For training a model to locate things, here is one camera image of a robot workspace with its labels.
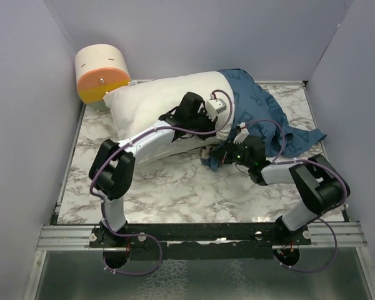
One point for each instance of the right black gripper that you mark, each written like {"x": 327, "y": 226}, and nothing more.
{"x": 223, "y": 152}

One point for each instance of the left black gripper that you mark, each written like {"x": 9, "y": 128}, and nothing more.
{"x": 210, "y": 125}

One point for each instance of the blue cartoon print pillowcase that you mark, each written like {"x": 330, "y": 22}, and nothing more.
{"x": 259, "y": 109}

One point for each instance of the white pillow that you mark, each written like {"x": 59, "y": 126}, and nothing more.
{"x": 135, "y": 108}

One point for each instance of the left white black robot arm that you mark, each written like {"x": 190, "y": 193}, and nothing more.
{"x": 113, "y": 167}

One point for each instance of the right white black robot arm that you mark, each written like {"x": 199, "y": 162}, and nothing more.
{"x": 319, "y": 185}

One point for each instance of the cream orange cylindrical container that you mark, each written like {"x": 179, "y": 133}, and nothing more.
{"x": 100, "y": 69}

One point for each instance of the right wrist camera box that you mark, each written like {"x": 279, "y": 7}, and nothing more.
{"x": 242, "y": 133}

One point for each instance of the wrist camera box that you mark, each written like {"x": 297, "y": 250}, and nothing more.
{"x": 216, "y": 109}
{"x": 242, "y": 133}

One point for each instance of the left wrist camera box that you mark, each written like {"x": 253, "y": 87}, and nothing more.
{"x": 216, "y": 109}

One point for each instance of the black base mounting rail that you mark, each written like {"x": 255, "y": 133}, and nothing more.
{"x": 190, "y": 241}

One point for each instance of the aluminium frame rail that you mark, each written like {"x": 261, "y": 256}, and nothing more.
{"x": 64, "y": 238}

